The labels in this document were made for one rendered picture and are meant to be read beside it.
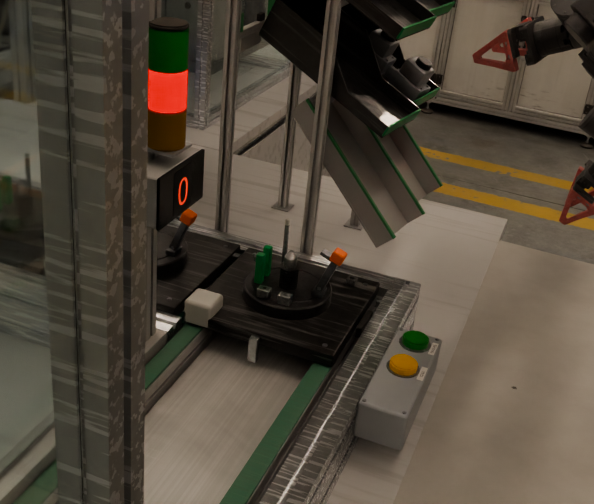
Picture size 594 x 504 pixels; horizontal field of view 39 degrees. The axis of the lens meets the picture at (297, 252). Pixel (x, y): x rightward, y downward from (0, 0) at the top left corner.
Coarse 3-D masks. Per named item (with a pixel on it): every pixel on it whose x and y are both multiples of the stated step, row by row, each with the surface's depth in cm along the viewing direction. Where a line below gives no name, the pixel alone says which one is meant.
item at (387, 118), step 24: (288, 0) 143; (312, 0) 150; (264, 24) 142; (288, 24) 140; (312, 24) 152; (288, 48) 142; (312, 48) 139; (336, 48) 151; (360, 48) 149; (312, 72) 141; (336, 72) 138; (360, 72) 150; (336, 96) 140; (360, 96) 145; (384, 96) 149; (384, 120) 143; (408, 120) 145
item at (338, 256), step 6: (324, 252) 127; (330, 252) 128; (336, 252) 126; (342, 252) 127; (330, 258) 127; (336, 258) 126; (342, 258) 126; (330, 264) 127; (336, 264) 127; (330, 270) 128; (324, 276) 129; (330, 276) 128; (318, 282) 130; (324, 282) 129; (318, 288) 130
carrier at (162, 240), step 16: (160, 240) 142; (192, 240) 147; (208, 240) 148; (160, 256) 137; (176, 256) 138; (192, 256) 142; (208, 256) 143; (224, 256) 143; (160, 272) 135; (176, 272) 137; (192, 272) 137; (208, 272) 138; (160, 288) 132; (176, 288) 133; (192, 288) 133; (160, 304) 128; (176, 304) 128
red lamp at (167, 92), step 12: (156, 72) 101; (180, 72) 102; (156, 84) 101; (168, 84) 101; (180, 84) 102; (156, 96) 102; (168, 96) 102; (180, 96) 103; (156, 108) 103; (168, 108) 103; (180, 108) 104
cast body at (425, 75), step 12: (408, 60) 152; (420, 60) 151; (396, 72) 154; (408, 72) 152; (420, 72) 151; (432, 72) 153; (396, 84) 155; (408, 84) 153; (420, 84) 153; (408, 96) 154; (420, 96) 154
